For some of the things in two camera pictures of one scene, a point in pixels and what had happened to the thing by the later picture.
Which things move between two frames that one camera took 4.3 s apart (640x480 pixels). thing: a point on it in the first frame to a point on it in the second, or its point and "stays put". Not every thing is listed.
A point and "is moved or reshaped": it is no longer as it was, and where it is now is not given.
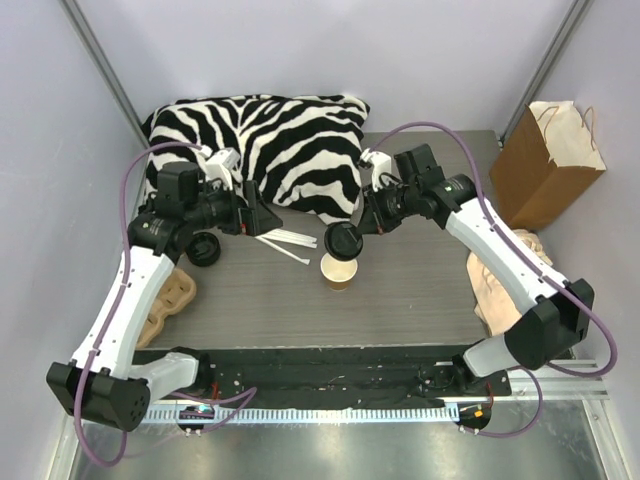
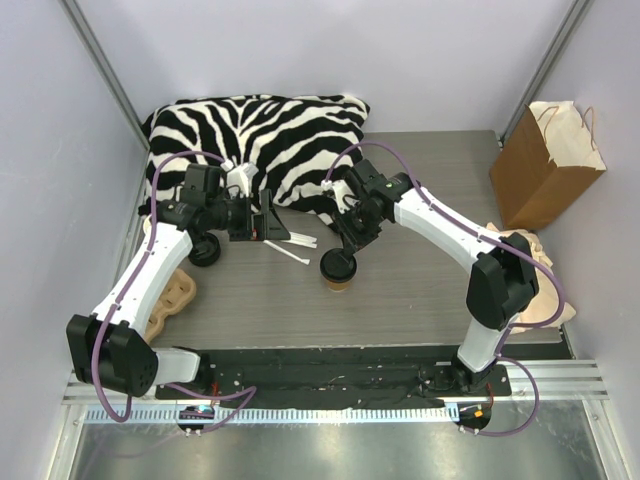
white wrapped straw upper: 291,237 stays put
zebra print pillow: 303,149 stays put
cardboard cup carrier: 177,294 stays put
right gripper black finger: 367,224 to 347,250
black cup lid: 343,241 is moved or reshaped
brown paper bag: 550,158 stays put
